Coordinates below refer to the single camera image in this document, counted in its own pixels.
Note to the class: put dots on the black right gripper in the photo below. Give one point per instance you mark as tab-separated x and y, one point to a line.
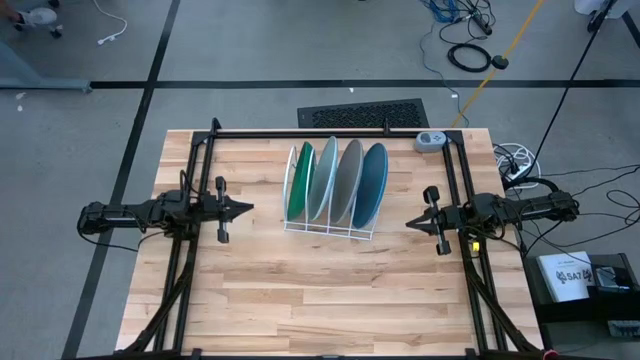
443	245

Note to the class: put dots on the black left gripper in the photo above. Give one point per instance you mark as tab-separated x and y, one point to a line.
222	232

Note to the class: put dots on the green round plate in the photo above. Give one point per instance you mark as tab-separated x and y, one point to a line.
300	182

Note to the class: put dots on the blue round plate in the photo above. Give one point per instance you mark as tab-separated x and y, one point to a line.
371	185

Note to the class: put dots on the light grey round plate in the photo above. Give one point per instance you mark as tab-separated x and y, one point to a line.
322	180

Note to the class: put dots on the dark grey round plate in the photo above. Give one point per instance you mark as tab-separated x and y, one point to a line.
346	182

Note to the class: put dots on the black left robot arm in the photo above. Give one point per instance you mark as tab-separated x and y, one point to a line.
130	212

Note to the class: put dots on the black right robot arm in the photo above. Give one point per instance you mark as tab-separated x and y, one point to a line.
530	210

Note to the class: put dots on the grey button box device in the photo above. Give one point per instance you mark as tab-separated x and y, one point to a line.
430	141

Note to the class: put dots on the white power strip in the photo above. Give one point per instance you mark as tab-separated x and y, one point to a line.
520	172

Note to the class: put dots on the black floor vent grille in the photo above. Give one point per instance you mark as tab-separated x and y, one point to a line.
362	114

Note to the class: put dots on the white box with label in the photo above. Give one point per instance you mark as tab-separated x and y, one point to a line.
565	277

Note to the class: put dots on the black equipment box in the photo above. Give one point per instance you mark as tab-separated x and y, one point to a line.
575	312

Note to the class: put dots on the black handheld device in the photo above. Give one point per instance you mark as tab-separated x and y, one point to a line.
610	280

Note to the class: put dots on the black power strip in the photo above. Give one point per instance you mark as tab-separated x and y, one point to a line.
482	24

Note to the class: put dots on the grey keypad device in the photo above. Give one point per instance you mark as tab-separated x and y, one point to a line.
625	328

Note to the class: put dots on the grey metal floor beam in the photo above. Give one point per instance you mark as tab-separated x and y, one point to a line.
45	84

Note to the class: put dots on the black chair caster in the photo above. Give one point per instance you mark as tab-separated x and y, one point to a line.
55	33
53	2

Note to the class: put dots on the white stand base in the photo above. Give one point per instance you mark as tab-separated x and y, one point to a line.
585	6

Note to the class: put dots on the person's shoe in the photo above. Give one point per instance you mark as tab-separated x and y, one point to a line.
41	16

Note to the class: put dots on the person's leg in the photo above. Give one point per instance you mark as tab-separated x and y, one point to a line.
7	10

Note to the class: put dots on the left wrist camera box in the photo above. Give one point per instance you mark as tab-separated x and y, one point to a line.
207	206

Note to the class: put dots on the black aluminium table frame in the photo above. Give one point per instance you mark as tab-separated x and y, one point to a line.
325	134

